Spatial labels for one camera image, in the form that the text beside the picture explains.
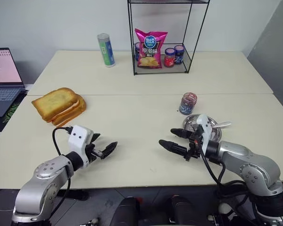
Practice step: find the grey laptop with pink screen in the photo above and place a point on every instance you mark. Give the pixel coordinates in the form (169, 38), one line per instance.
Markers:
(2, 70)

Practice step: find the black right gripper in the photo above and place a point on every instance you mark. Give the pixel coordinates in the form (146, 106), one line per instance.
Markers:
(193, 147)

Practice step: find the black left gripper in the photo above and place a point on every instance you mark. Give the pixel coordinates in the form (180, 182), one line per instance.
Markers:
(94, 152)

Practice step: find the silver metal bowl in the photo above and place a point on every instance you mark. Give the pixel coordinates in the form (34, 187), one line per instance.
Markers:
(215, 134)

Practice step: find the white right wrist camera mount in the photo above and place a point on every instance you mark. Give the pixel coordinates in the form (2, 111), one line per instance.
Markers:
(204, 127)

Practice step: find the red jam jar with lid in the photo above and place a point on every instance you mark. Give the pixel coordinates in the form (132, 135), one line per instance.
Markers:
(169, 60)

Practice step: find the pink potato chips bag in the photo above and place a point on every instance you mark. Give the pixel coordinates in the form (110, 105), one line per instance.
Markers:
(151, 54)

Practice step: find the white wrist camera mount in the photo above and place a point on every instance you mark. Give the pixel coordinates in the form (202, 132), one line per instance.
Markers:
(204, 127)
(79, 139)

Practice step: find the black green desk mat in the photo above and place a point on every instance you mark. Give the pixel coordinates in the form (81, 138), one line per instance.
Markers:
(11, 113)

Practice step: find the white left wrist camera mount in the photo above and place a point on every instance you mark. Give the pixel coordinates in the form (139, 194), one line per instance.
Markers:
(79, 139)

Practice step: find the open blue-label jam jar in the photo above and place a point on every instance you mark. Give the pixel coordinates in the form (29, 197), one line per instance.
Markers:
(187, 106)

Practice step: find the blue jam jar with lid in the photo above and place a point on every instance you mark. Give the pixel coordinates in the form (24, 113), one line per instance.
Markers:
(179, 56)

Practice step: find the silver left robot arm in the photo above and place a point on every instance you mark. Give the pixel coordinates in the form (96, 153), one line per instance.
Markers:
(44, 174)

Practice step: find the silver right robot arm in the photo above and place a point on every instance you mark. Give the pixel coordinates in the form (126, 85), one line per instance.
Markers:
(235, 151)

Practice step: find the dark rounded shape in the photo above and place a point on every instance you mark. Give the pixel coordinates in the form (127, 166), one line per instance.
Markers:
(126, 212)
(186, 212)

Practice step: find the green blue white canister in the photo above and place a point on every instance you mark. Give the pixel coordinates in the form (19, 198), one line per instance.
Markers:
(106, 51)

